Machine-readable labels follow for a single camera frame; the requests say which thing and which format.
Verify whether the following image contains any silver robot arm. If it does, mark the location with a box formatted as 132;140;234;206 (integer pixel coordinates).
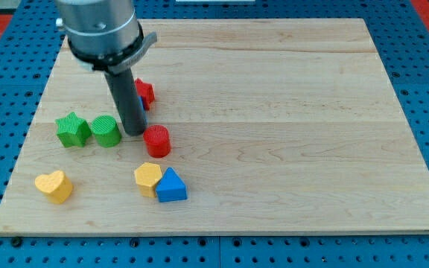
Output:
55;0;157;75

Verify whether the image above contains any blue triangle block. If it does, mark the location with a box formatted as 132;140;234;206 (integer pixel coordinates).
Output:
156;167;188;202

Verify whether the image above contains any yellow heart block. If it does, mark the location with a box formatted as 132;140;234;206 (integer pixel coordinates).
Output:
34;170;74;204

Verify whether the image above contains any wooden board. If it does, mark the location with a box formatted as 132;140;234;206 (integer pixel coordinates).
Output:
0;19;429;237

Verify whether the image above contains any red cylinder block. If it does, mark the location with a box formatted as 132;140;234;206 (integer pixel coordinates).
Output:
143;124;171;158

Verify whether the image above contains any yellow hexagon block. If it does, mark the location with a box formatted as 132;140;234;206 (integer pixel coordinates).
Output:
134;162;162;198

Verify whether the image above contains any red star block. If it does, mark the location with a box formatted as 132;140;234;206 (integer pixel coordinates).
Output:
134;78;156;111

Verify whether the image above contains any blue block behind rod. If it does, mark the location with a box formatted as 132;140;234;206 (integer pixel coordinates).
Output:
139;96;147;125

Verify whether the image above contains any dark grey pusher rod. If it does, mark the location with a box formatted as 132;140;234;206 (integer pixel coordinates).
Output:
104;69;147;136

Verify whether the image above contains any green cylinder block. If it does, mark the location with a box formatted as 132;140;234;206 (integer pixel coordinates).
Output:
91;115;121;147

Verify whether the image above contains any green star block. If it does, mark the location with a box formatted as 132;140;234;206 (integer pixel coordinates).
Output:
55;112;92;147

